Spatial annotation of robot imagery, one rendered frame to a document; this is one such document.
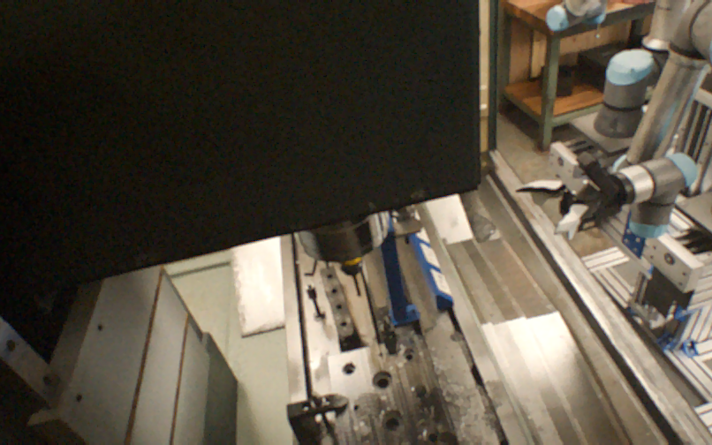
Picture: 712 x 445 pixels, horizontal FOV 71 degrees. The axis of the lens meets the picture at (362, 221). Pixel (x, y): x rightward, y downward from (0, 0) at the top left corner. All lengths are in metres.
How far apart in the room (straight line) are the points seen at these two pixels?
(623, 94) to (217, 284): 1.60
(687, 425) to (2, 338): 1.31
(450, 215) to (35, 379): 1.46
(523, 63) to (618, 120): 2.34
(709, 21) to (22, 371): 1.18
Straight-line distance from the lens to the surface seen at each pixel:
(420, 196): 0.69
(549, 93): 3.34
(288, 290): 1.52
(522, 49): 4.01
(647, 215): 1.24
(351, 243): 0.77
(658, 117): 1.25
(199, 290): 2.13
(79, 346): 0.89
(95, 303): 0.94
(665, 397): 1.43
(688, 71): 1.21
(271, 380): 1.69
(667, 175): 1.18
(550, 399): 1.44
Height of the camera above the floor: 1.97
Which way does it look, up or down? 40 degrees down
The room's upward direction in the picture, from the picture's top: 12 degrees counter-clockwise
